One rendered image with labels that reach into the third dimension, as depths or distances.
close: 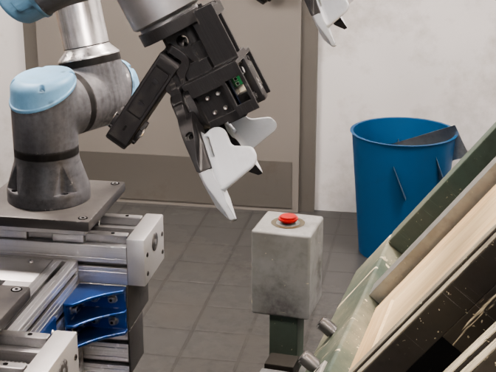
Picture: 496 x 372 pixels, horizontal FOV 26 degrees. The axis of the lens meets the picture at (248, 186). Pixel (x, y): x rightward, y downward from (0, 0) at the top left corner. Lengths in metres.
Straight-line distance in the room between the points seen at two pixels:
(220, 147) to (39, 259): 0.95
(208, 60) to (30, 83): 0.86
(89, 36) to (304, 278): 0.62
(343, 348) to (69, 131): 0.62
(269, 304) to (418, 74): 2.69
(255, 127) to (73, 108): 0.81
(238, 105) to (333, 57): 3.68
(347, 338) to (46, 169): 0.60
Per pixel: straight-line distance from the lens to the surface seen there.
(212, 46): 1.07
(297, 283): 2.13
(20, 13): 1.14
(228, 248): 4.49
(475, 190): 1.81
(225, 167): 1.05
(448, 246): 1.74
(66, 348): 1.54
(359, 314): 1.83
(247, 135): 1.16
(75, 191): 1.94
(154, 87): 1.09
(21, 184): 1.94
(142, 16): 1.06
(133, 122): 1.10
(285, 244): 2.10
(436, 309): 1.22
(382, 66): 4.72
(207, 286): 4.14
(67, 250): 1.95
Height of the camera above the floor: 1.69
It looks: 19 degrees down
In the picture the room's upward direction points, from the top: straight up
